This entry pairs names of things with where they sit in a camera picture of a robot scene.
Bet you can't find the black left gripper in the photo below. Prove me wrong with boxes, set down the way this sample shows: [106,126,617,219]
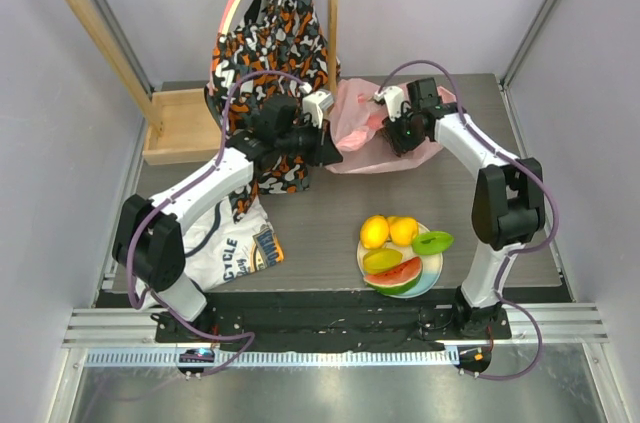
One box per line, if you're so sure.
[276,116,343,167]

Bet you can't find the pink plastic bag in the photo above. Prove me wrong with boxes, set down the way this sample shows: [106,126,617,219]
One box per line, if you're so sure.
[327,78,441,174]

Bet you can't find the wooden clothes rack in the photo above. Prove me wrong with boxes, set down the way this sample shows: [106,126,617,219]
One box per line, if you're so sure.
[65,0,338,165]

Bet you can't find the orange fake fruit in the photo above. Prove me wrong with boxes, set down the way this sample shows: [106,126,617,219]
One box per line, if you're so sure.
[387,216,420,247]

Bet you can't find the yellow fake lemon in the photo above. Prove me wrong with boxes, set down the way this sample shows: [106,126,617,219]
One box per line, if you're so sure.
[359,215,390,250]

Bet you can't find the green fake fruit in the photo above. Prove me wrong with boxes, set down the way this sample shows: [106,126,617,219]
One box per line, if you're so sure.
[411,231,454,256]

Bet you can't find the yellow green fake starfruit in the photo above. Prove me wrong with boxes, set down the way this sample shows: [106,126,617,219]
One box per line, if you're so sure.
[362,248,403,275]

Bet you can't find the fake watermelon slice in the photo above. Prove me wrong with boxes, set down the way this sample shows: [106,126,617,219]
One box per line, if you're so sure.
[364,257,423,296]

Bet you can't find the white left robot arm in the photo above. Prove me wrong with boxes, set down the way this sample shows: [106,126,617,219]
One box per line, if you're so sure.
[112,90,342,342]

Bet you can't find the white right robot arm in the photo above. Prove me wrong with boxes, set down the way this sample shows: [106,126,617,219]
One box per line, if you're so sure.
[373,78,546,338]

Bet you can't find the camouflage patterned shorts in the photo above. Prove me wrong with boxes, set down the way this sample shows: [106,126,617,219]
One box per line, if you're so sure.
[204,0,329,197]

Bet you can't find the white printed t-shirt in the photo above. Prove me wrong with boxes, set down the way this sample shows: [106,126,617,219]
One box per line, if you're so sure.
[123,187,284,321]

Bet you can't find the cream and blue plate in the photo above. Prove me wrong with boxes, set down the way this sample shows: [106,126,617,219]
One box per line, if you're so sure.
[356,222,443,299]

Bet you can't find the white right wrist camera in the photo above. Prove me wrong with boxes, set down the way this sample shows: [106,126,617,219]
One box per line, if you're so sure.
[373,86,413,122]

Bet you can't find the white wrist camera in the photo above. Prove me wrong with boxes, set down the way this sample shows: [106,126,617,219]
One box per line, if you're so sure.
[302,89,334,128]
[373,86,413,122]

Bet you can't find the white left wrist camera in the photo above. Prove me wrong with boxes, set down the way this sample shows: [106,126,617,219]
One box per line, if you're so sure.
[302,89,334,128]

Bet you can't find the slotted cable duct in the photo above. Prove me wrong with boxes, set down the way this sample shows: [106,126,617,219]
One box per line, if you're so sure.
[84,346,459,368]

